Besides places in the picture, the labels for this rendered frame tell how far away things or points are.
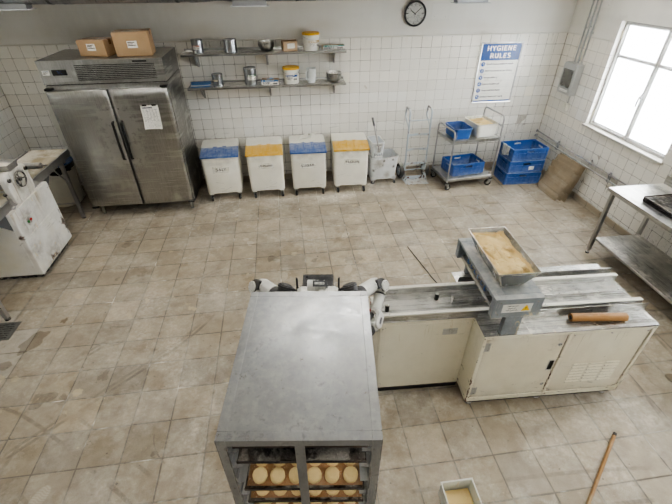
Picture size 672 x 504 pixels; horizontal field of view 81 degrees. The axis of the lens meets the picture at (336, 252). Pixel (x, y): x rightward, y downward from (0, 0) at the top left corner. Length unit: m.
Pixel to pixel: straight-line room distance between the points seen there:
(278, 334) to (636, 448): 3.08
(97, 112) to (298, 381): 5.05
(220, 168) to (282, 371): 4.97
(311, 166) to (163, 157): 2.04
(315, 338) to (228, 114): 5.36
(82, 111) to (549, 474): 6.03
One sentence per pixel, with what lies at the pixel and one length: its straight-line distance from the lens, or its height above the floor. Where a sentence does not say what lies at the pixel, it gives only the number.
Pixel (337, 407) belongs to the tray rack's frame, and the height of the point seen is 1.82.
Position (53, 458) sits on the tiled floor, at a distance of 3.87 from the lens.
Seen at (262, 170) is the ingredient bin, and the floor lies 0.47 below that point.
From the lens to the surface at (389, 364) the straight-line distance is 3.26.
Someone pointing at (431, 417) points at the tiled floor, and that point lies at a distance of 3.50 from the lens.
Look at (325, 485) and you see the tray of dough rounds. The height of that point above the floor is 1.49.
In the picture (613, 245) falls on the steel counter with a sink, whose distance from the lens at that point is 5.71.
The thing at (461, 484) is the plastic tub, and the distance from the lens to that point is 3.19.
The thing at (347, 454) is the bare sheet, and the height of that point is 1.67.
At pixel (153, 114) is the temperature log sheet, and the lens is 5.75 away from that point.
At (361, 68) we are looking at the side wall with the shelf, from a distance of 6.46.
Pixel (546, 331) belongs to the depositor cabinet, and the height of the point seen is 0.84.
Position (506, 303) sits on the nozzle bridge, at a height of 1.15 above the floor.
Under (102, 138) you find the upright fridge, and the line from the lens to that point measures 6.06.
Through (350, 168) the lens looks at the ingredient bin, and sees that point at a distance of 6.19.
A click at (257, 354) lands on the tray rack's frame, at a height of 1.82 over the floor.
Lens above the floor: 2.91
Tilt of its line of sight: 36 degrees down
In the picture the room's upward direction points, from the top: straight up
